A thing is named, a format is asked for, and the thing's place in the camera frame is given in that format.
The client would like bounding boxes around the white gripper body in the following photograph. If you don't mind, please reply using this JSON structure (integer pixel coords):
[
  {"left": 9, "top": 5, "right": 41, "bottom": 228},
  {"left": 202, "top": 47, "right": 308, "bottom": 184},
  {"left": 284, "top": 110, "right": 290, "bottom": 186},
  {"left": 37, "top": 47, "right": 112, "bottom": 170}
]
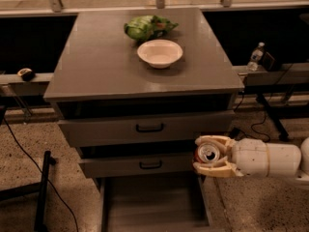
[{"left": 223, "top": 138, "right": 301, "bottom": 178}]

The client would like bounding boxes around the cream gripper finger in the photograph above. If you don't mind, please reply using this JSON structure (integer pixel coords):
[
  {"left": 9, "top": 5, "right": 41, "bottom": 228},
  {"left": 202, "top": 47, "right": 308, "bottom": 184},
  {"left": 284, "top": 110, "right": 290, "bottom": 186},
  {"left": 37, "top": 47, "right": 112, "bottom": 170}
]
[
  {"left": 195, "top": 135, "right": 236, "bottom": 154},
  {"left": 192, "top": 157, "right": 244, "bottom": 178}
]

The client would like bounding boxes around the red coke can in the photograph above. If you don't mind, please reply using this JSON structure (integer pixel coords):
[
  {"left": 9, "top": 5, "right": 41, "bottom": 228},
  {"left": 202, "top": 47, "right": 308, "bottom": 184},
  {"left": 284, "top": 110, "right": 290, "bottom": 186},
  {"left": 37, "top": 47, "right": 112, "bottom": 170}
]
[{"left": 194, "top": 143, "right": 220, "bottom": 163}]

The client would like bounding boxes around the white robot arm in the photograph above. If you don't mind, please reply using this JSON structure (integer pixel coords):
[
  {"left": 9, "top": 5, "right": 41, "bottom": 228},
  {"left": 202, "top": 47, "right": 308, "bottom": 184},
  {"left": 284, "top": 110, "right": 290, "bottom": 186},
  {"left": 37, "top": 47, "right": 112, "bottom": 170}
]
[{"left": 192, "top": 135, "right": 309, "bottom": 189}]

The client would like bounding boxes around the grey top drawer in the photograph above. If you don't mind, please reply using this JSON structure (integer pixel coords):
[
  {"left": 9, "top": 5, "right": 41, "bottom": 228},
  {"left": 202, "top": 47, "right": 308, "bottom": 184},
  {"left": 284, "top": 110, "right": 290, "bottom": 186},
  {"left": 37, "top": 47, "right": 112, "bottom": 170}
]
[{"left": 59, "top": 110, "right": 235, "bottom": 147}]

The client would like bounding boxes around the grey drawer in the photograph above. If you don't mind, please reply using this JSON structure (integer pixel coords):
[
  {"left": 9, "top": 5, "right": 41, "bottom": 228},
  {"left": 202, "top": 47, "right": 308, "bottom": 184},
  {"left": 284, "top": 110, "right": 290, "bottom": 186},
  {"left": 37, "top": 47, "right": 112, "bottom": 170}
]
[
  {"left": 98, "top": 172, "right": 225, "bottom": 232},
  {"left": 79, "top": 152, "right": 197, "bottom": 178},
  {"left": 59, "top": 110, "right": 235, "bottom": 147}
]

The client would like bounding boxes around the grey bottom drawer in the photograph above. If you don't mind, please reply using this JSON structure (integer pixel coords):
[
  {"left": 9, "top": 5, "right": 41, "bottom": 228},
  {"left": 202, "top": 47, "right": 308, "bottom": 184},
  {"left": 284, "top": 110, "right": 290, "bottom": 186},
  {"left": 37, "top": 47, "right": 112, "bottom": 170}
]
[{"left": 98, "top": 172, "right": 225, "bottom": 232}]

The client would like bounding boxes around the grey drawer cabinet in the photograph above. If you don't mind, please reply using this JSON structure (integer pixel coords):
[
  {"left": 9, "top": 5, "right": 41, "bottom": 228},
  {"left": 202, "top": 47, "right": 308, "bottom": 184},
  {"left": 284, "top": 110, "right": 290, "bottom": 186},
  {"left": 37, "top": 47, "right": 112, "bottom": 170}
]
[{"left": 42, "top": 7, "right": 244, "bottom": 179}]

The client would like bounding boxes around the grey middle drawer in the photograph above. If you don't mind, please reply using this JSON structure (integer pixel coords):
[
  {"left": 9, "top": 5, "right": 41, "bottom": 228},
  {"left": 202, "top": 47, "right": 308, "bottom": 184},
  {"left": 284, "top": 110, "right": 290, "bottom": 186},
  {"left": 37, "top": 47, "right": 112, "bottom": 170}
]
[{"left": 79, "top": 152, "right": 197, "bottom": 178}]

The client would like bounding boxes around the black power adapter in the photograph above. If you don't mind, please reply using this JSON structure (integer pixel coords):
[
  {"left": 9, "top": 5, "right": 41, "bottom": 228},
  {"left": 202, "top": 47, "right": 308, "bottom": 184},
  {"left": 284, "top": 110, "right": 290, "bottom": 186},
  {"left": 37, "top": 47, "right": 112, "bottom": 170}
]
[{"left": 228, "top": 128, "right": 240, "bottom": 139}]

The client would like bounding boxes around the black table leg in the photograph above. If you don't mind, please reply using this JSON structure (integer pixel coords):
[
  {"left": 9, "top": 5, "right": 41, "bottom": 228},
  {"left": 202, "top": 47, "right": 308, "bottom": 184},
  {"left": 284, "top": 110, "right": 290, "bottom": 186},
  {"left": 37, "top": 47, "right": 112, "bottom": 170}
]
[{"left": 256, "top": 94, "right": 289, "bottom": 142}]

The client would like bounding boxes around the small black box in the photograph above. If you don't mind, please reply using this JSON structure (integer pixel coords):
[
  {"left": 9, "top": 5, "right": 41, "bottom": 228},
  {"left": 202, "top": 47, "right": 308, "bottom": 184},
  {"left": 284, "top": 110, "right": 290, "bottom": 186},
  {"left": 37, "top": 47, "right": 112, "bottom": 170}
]
[{"left": 262, "top": 52, "right": 280, "bottom": 72}]

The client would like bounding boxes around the clear water bottle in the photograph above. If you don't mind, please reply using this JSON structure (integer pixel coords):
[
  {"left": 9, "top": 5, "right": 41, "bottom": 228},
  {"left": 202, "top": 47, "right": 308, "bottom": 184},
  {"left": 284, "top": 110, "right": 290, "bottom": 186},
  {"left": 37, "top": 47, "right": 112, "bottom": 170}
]
[{"left": 247, "top": 43, "right": 265, "bottom": 72}]

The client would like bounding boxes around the white bowl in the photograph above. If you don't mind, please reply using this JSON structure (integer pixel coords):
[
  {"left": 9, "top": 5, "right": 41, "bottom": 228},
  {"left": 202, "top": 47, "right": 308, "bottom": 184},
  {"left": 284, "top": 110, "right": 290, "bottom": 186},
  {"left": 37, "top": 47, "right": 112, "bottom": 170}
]
[{"left": 137, "top": 40, "right": 183, "bottom": 69}]

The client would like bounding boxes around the green chip bag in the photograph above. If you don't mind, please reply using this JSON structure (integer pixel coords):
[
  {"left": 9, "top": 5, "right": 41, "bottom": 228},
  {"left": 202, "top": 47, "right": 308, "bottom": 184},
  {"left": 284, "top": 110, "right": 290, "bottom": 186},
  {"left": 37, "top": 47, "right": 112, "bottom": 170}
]
[{"left": 124, "top": 15, "right": 178, "bottom": 43}]

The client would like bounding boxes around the black metal stand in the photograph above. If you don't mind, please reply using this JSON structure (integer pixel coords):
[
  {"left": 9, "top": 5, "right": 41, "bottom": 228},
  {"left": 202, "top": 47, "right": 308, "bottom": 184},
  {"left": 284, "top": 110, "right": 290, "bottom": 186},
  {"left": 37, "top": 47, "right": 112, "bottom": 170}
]
[{"left": 0, "top": 151, "right": 56, "bottom": 232}]

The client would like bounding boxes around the small black round device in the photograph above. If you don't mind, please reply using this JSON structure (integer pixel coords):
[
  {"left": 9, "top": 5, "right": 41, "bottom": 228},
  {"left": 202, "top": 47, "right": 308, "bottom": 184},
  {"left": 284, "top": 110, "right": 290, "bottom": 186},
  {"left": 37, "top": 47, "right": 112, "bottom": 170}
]
[{"left": 17, "top": 68, "right": 35, "bottom": 81}]

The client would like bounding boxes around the black cable right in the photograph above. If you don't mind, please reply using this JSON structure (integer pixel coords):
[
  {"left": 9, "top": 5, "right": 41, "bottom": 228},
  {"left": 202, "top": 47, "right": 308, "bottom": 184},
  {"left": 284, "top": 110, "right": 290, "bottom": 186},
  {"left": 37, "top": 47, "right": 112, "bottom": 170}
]
[{"left": 231, "top": 61, "right": 295, "bottom": 143}]

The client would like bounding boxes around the black cable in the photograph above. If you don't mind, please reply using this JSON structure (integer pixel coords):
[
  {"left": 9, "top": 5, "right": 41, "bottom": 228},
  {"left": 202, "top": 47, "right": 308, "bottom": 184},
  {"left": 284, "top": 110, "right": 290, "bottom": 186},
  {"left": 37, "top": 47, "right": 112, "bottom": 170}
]
[
  {"left": 231, "top": 61, "right": 295, "bottom": 143},
  {"left": 1, "top": 116, "right": 79, "bottom": 232}
]

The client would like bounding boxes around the black cable left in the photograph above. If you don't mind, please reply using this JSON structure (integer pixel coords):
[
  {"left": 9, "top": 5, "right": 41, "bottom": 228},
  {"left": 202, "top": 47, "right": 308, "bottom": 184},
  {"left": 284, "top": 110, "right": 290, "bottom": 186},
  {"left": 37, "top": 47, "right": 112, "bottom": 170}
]
[{"left": 1, "top": 116, "right": 79, "bottom": 232}]

